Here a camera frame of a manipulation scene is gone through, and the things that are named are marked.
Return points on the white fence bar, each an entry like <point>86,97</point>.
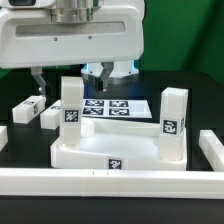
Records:
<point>213,149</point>
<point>111,183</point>

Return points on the white left fence piece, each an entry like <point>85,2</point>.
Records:
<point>3,137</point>

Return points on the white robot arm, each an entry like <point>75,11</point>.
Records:
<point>120,68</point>

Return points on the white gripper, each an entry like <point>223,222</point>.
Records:
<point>39,33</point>

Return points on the white right fence bar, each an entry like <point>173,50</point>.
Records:
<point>213,149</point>

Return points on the white front fence bar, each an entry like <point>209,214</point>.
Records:
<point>111,183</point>

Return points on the white desk top tray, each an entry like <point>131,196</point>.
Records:
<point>116,144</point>

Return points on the tag sheet on table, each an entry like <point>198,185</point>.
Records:
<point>116,108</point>

